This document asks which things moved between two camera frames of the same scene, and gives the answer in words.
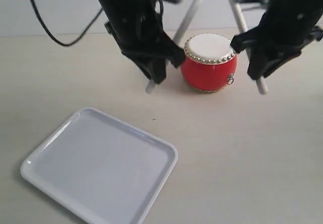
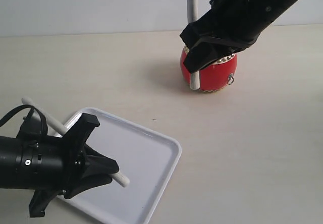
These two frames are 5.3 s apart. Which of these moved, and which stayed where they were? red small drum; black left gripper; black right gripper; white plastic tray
Moved: black left gripper; black right gripper
Stayed: red small drum; white plastic tray
